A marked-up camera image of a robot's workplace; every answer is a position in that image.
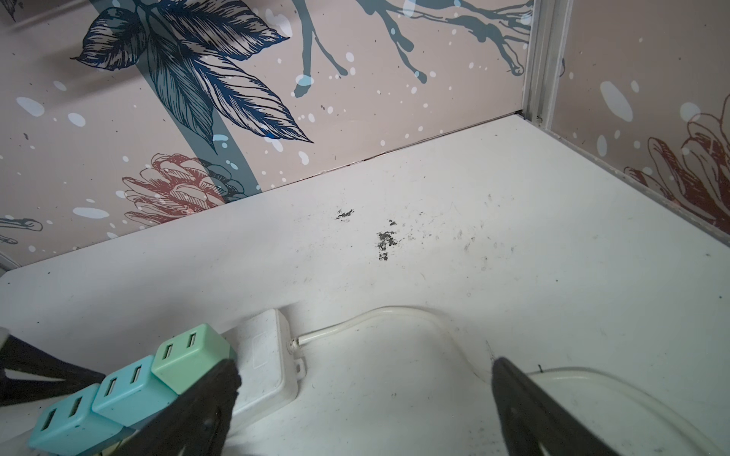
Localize teal plug adapter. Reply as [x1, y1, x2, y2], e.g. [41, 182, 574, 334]
[28, 384, 134, 455]
[91, 355, 178, 429]

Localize white power strip cable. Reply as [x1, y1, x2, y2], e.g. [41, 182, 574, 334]
[289, 305, 725, 456]

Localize white multicolour power strip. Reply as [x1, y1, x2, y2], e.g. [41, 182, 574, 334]
[1, 310, 305, 455]

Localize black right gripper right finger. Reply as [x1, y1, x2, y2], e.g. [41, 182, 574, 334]
[492, 357, 616, 455]

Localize green plug adapter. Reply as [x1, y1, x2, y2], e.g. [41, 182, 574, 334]
[151, 323, 237, 395]

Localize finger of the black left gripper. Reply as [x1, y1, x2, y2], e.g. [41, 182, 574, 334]
[1, 334, 106, 407]

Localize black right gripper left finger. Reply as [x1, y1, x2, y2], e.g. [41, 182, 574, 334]
[114, 359, 241, 455]

